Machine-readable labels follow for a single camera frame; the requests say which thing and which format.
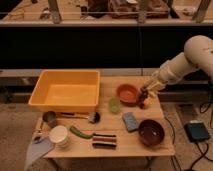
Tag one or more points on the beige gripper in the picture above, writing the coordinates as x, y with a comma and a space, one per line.
154, 85

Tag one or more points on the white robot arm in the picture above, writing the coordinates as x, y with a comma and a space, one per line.
197, 54

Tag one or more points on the green plastic cup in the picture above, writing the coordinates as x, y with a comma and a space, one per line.
114, 105

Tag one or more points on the white paper cup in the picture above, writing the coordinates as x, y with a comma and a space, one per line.
59, 136

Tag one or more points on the metal cup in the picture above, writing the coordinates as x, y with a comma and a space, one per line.
50, 119

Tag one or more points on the orange peach fruit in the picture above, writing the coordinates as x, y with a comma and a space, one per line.
145, 105

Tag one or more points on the orange bowl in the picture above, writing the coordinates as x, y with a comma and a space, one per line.
127, 93

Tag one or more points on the blue sponge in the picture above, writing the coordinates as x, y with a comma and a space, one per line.
130, 122

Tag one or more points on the dark brown bowl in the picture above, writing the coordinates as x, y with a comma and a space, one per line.
151, 132

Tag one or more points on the wooden table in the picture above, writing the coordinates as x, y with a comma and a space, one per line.
128, 144

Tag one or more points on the black box on floor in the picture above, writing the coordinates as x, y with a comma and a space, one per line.
196, 132

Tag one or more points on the striped black red block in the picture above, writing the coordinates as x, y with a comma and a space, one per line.
104, 141

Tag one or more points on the green chili pepper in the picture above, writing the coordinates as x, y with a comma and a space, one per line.
80, 134

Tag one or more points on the yellow plastic tub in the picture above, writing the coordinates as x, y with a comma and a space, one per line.
66, 91

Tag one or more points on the small metal spoon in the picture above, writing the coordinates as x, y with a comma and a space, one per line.
39, 133

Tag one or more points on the grey cloth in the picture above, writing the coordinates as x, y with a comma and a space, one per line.
37, 150

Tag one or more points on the black handled brush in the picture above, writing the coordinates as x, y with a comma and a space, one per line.
91, 118

